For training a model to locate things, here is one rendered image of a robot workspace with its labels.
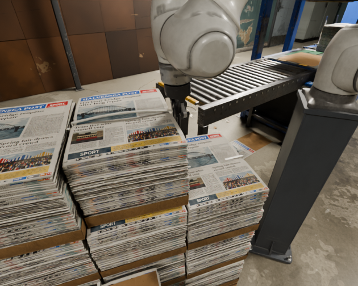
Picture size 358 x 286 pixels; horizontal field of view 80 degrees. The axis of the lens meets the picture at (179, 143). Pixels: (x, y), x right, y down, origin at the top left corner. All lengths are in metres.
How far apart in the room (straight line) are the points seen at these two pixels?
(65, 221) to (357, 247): 1.75
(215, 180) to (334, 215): 1.40
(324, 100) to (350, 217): 1.28
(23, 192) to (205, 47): 0.43
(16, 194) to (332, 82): 0.98
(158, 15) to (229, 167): 0.54
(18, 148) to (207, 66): 0.46
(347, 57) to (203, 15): 0.63
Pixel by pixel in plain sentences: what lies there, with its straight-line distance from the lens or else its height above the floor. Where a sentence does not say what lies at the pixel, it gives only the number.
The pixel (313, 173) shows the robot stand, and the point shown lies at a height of 0.69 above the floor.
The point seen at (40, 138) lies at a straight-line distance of 0.62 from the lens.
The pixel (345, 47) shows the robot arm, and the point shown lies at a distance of 0.93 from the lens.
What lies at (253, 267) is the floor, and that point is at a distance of 1.56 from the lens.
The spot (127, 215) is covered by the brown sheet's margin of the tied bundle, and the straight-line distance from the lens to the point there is 0.64.
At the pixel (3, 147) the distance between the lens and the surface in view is 0.63.
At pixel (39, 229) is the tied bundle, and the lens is 0.62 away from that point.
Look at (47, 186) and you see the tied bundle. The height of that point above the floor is 1.04.
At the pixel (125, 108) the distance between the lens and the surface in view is 0.70.
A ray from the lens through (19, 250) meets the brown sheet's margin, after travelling 0.68.
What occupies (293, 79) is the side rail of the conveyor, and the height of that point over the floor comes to 0.80.
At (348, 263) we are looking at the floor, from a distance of 1.83.
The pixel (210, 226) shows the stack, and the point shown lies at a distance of 0.77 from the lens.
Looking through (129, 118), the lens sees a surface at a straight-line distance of 0.64.
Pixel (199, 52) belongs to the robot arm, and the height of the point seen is 1.28.
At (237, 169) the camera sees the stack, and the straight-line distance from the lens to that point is 0.81.
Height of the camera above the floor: 1.36
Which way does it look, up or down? 35 degrees down
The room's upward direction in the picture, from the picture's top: straight up
